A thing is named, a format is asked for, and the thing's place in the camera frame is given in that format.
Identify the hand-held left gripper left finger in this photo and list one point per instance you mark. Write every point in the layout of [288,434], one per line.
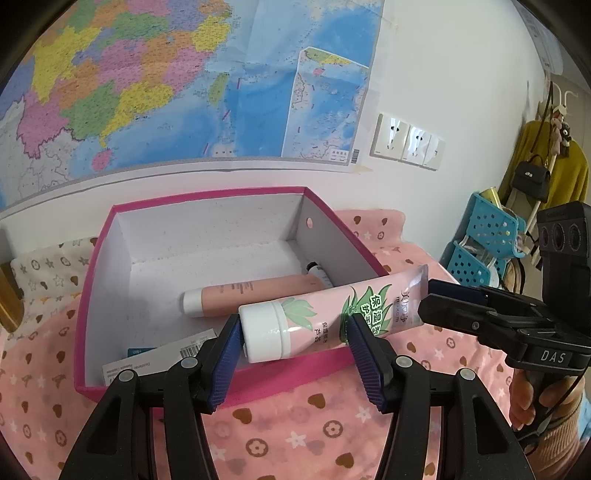
[226,364]

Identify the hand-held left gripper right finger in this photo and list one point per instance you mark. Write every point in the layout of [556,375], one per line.
[367,364]

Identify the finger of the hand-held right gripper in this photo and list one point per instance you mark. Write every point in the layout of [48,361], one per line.
[450,290]
[461,316]

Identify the pink aloe print tube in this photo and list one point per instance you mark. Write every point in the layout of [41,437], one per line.
[314,318]

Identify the peach tube with white cap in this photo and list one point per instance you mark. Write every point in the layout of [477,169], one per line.
[240,295]

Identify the white and blue medicine box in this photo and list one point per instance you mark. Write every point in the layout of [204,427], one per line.
[152,362]

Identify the small white tube black cap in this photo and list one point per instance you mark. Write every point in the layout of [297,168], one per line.
[321,276]

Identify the pink cardboard box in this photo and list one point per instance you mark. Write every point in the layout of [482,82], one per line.
[207,240]

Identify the person's right forearm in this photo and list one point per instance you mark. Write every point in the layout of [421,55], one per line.
[563,447]

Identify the person's right hand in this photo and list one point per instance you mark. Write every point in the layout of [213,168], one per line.
[524,401]

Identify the blue perforated plastic rack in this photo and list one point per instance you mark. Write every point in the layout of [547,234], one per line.
[485,221]

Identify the pink printed cloth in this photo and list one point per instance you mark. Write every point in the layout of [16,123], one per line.
[286,429]

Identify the black handbag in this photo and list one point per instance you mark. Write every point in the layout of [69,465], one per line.
[531,180]

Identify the yellow hanging coat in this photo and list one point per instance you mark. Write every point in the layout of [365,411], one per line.
[570,170]

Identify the white coat rack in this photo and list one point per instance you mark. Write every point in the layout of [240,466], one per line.
[561,99]

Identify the cream star print cloth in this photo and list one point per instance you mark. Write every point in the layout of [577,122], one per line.
[51,272]

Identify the gold metal tumbler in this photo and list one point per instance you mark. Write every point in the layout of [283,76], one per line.
[9,300]

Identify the white wall socket panel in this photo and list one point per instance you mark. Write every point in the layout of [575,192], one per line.
[415,144]
[435,152]
[390,136]

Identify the colourful wall map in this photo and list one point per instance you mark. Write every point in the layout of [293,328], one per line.
[138,92]

